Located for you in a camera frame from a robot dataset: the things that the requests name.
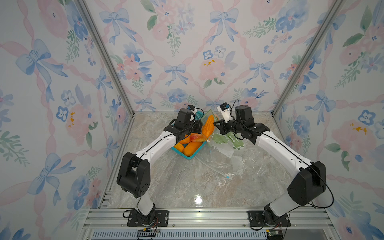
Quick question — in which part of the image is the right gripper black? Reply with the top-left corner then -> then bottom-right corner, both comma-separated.
213,116 -> 244,135

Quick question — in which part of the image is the red yellow mango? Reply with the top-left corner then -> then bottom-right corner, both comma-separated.
190,134 -> 207,142

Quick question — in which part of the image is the large orange mango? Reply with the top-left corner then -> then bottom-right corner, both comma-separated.
202,115 -> 215,142

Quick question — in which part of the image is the clear zip-top bag green print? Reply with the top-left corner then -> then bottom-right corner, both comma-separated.
208,125 -> 245,158

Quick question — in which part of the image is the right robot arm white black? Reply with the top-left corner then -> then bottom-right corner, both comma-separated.
214,103 -> 327,226

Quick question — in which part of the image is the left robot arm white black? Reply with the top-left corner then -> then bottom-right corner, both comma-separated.
117,105 -> 202,219

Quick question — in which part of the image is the small yellow mango right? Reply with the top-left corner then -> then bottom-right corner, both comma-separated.
174,143 -> 185,153

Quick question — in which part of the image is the teal plastic mesh basket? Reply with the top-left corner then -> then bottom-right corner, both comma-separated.
165,105 -> 213,160

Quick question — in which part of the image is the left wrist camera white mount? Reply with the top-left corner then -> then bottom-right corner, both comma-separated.
187,105 -> 205,122

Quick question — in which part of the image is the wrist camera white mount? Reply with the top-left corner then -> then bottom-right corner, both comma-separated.
187,105 -> 205,122
217,102 -> 233,123

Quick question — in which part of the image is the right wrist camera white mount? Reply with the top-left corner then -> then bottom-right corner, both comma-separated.
217,102 -> 233,123

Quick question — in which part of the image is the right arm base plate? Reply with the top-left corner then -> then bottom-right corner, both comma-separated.
247,210 -> 291,227

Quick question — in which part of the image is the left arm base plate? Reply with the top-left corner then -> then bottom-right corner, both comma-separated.
123,210 -> 170,228

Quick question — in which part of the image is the aluminium front rail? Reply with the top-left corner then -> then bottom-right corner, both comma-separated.
78,207 -> 340,240

